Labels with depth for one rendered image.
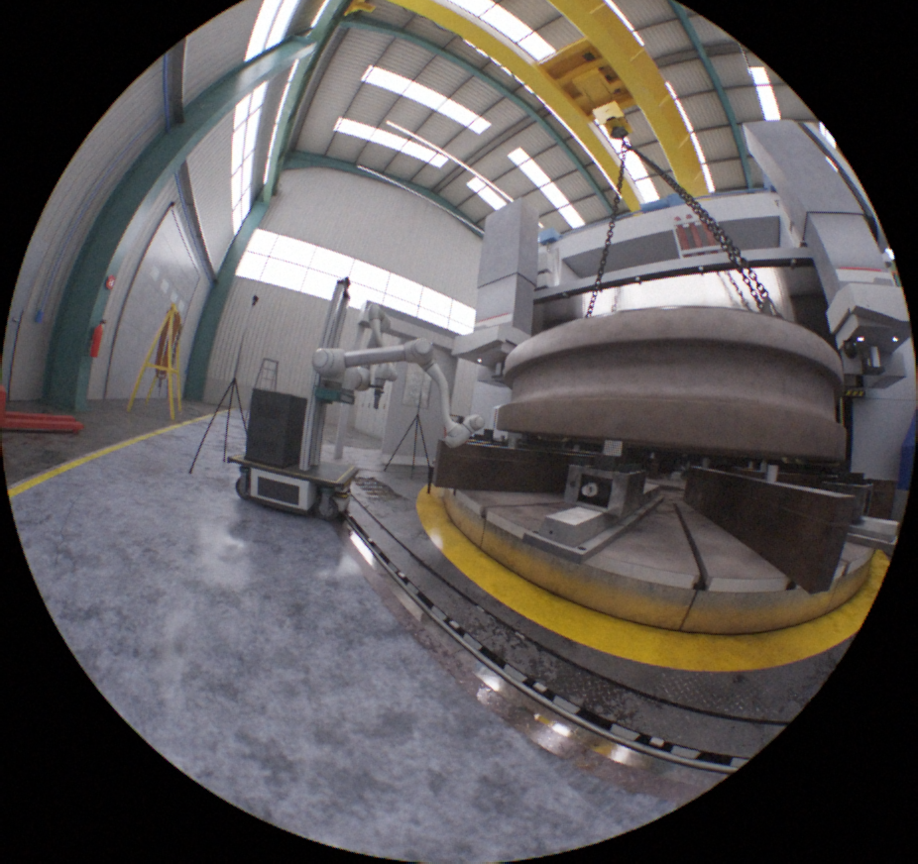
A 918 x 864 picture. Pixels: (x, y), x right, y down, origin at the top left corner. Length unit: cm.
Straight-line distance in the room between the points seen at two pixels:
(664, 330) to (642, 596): 153
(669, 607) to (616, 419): 117
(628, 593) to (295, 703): 131
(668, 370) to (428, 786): 221
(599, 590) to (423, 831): 120
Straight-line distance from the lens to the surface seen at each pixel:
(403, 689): 98
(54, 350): 647
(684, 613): 149
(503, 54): 1098
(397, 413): 501
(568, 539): 124
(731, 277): 587
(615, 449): 167
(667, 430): 182
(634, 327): 203
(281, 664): 103
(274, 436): 209
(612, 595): 146
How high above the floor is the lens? 80
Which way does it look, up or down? 5 degrees up
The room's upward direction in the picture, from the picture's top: 8 degrees clockwise
